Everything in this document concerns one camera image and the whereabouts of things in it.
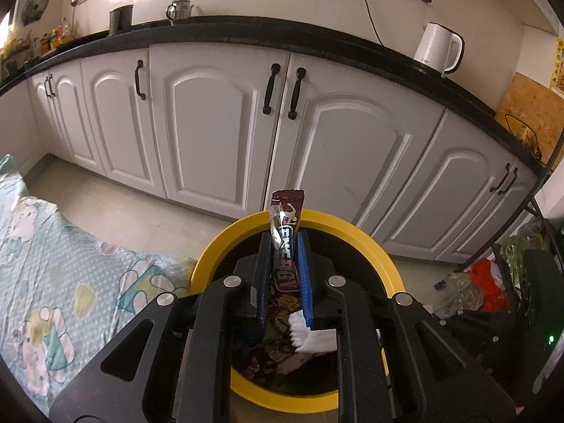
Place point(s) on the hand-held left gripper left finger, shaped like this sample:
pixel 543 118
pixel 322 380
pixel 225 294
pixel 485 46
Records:
pixel 264 282

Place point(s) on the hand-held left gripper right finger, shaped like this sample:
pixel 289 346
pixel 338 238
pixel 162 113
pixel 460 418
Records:
pixel 304 282

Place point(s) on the brown chocolate bar wrapper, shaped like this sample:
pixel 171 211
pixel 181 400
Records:
pixel 286 229

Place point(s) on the yellow trash bin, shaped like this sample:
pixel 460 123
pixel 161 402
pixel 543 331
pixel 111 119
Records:
pixel 343 224

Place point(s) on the pile of crumpled wrappers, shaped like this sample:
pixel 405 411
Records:
pixel 275 348

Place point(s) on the clear plastic bag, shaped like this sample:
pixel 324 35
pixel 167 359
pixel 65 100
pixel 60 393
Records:
pixel 458 295

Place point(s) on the white lower cabinets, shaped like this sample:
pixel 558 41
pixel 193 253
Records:
pixel 211 132

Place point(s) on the red plastic bag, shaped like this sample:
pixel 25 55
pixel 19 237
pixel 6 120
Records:
pixel 487 282

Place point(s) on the cartoon printed blanket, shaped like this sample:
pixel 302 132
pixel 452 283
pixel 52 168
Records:
pixel 66 273

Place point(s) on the bag of green vegetables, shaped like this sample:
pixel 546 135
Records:
pixel 515 251

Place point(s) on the black metal rack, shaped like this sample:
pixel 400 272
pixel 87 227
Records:
pixel 542 282

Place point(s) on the black kitchen countertop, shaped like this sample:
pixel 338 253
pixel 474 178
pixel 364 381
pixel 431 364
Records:
pixel 264 31

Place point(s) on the white electric kettle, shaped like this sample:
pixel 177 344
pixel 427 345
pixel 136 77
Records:
pixel 434 48

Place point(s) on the steel teapot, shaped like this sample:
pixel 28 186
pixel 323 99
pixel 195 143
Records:
pixel 178 11

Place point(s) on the wooden board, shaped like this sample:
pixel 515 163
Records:
pixel 528 105

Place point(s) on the dark metal cup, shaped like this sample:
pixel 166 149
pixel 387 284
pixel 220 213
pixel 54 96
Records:
pixel 121 20

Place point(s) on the row of condiment bottles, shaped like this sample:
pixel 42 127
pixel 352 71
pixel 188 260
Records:
pixel 57 37

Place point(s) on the yellow wall poster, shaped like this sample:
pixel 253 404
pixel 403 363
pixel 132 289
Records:
pixel 558 66

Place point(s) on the wall exhaust fan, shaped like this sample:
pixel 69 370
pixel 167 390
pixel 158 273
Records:
pixel 35 6

